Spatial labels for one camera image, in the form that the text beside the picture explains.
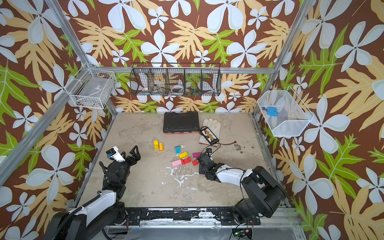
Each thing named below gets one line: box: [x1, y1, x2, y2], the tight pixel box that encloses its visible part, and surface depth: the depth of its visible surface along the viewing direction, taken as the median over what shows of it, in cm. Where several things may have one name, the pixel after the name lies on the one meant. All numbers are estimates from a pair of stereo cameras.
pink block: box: [171, 159, 182, 167], surface depth 95 cm
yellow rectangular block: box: [178, 151, 189, 159], surface depth 98 cm
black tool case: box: [163, 111, 200, 134], surface depth 109 cm
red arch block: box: [180, 156, 192, 165], surface depth 95 cm
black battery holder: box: [200, 127, 220, 146], surface depth 106 cm
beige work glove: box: [198, 118, 221, 145], surface depth 112 cm
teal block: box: [175, 145, 181, 154], surface depth 101 cm
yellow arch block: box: [153, 139, 159, 150], surface depth 103 cm
